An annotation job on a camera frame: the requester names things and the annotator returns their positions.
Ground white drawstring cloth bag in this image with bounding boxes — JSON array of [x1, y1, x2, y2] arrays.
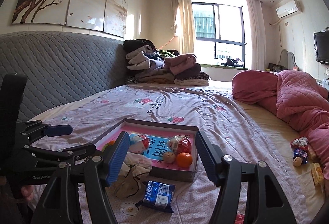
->
[[109, 152, 152, 199]]

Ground red blue ball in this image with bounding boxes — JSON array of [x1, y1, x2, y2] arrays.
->
[[129, 133, 150, 154]]

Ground large orange tangerine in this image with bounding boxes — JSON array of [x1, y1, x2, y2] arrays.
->
[[176, 152, 193, 168]]

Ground red white ball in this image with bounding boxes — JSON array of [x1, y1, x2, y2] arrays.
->
[[167, 135, 192, 155]]

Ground brown walnut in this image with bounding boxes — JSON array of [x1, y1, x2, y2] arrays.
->
[[162, 151, 176, 164]]

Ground blue snack packet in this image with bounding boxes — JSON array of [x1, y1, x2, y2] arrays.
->
[[135, 181, 176, 214]]

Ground pink strawberry bedsheet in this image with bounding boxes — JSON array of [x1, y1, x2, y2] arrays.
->
[[32, 82, 323, 223]]

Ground grey pink cardboard tray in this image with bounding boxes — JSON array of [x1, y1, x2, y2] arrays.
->
[[93, 118, 199, 182]]

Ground grey quilted headboard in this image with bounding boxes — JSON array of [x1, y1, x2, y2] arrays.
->
[[1, 31, 127, 122]]

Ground small doll toy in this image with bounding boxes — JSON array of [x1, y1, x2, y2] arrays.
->
[[291, 137, 308, 167]]

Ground pile of folded clothes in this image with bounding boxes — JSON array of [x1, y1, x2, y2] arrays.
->
[[123, 39, 210, 87]]

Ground yellow snack packet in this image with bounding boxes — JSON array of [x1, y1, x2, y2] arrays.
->
[[311, 163, 324, 187]]

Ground red quilted blanket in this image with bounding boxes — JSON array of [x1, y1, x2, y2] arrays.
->
[[232, 70, 328, 179]]

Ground beige left curtain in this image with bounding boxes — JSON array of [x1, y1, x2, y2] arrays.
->
[[171, 0, 196, 54]]

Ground beige curtain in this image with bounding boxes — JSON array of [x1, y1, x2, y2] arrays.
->
[[246, 0, 266, 70], [171, 0, 196, 54]]

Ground black television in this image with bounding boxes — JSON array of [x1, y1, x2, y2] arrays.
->
[[313, 29, 329, 65]]

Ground beige right curtain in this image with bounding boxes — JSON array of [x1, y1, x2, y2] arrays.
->
[[246, 0, 266, 70]]

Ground white air conditioner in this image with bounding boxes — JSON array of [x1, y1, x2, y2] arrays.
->
[[276, 0, 302, 19]]

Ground window with dark frame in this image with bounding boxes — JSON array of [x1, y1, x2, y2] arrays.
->
[[192, 2, 246, 68]]

